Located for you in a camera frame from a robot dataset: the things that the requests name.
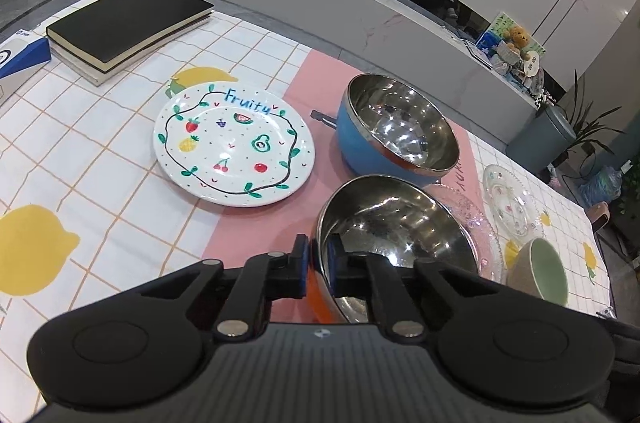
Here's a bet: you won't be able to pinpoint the grey trash bin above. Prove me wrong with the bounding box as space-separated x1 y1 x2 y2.
506 105 576 174

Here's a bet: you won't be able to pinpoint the green ceramic bowl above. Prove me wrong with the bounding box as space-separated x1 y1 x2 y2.
506 238 568 307

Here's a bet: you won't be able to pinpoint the large floor plant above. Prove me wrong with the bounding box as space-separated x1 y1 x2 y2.
559 71 625 163

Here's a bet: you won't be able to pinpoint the teddy bear toy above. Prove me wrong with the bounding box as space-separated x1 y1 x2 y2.
502 24 530 57

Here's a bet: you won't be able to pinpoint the clear glass plate small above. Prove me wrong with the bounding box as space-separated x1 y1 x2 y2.
483 164 544 244

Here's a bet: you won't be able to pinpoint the blue water bottle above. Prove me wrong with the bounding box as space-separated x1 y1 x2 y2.
579 166 624 207

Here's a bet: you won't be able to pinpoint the clear glass plate pink flowers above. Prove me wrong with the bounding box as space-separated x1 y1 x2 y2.
425 183 506 284

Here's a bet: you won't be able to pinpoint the blue steel bowl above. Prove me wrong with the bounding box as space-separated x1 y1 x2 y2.
336 74 460 187

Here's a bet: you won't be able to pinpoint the blue white box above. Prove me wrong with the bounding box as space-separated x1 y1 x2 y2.
0 30 51 104

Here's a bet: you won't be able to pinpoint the white fruity ceramic plate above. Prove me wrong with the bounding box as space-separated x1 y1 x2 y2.
153 82 316 207

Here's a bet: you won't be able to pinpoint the orange steel bowl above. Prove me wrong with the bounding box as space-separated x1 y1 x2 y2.
307 175 480 323

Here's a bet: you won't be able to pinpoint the black notebook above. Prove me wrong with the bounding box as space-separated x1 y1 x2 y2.
46 0 214 86

